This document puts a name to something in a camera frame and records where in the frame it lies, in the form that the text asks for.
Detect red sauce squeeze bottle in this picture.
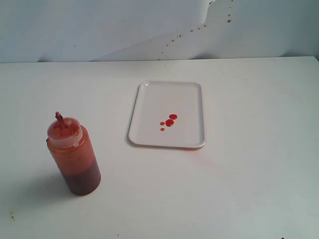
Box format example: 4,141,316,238
46,112,101,196

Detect red sauce drops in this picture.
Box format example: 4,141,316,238
159,114,178,131

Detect white rectangular plastic tray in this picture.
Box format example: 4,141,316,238
128,81,206,149

